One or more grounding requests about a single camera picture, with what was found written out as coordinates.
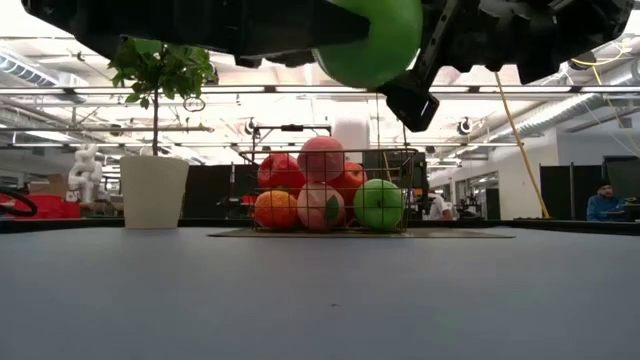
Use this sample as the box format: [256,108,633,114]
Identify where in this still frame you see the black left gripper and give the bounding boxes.
[22,0,372,70]

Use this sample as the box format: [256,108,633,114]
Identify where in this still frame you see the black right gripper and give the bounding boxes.
[377,0,636,134]

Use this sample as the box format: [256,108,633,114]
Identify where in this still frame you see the green apple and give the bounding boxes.
[312,0,425,90]
[352,178,405,232]

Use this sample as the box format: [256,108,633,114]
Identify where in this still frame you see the pink peach with green leaf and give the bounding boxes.
[296,182,347,232]

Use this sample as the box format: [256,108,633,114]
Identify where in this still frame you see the orange red round fruit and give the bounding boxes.
[253,189,300,231]

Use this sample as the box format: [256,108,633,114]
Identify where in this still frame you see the long ceiling light strip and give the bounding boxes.
[0,84,640,96]

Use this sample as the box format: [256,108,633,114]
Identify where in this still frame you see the white column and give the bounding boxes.
[332,102,372,164]

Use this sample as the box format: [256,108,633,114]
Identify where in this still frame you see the person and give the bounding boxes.
[585,180,629,223]
[422,188,456,221]

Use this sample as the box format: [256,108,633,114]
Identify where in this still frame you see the green leafy small tree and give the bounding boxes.
[107,37,219,157]

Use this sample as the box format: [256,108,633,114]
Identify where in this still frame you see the grey brown place mat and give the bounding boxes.
[207,227,516,240]

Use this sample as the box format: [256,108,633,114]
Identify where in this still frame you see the black partition panel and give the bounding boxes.
[539,164,604,221]
[182,164,257,220]

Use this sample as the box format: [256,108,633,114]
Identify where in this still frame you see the white plant pot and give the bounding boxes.
[118,154,191,230]

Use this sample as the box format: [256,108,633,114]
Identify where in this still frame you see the cardboard box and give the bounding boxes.
[27,173,69,197]

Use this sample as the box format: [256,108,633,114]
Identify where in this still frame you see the red storage bins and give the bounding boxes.
[12,193,81,220]

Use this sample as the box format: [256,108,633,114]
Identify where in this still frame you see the bronze wire basket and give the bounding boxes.
[238,147,420,235]

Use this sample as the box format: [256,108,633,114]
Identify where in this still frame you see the black camera rig frame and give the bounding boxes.
[251,123,333,154]

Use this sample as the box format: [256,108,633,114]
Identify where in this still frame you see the yellow hanging cable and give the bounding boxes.
[493,72,551,220]

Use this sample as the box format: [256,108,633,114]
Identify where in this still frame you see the silver ventilation duct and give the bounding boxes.
[0,49,89,101]
[492,59,640,146]

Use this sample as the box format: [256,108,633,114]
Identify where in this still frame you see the black table frame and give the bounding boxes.
[0,217,640,237]

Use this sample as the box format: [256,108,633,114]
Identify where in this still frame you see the black curved cable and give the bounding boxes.
[0,186,39,218]

